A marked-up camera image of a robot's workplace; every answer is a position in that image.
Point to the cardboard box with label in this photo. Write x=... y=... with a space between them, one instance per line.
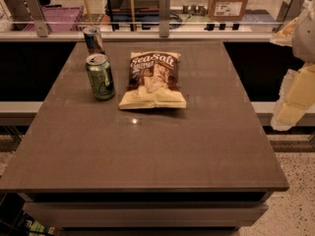
x=227 y=10

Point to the middle metal railing post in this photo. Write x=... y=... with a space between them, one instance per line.
x=164 y=9

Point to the brown table with drawers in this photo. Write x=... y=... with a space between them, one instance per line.
x=86 y=163

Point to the sea salt chips bag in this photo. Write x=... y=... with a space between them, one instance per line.
x=153 y=81

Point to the right metal railing post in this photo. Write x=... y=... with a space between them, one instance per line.
x=289 y=10

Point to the yellow wooden stick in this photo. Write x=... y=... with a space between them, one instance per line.
x=88 y=12

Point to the purple plastic crate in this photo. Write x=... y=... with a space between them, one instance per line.
x=61 y=18

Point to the green soda can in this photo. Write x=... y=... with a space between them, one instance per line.
x=99 y=72

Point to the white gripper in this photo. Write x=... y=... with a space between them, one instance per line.
x=305 y=36

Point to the left metal railing post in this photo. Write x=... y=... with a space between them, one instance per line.
x=39 y=21

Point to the blue silver energy can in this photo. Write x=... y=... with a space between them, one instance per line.
x=93 y=40

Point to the metal railing post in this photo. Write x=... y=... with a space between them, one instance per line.
x=289 y=10
x=164 y=9
x=39 y=21

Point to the green black package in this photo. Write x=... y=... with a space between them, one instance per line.
x=25 y=225

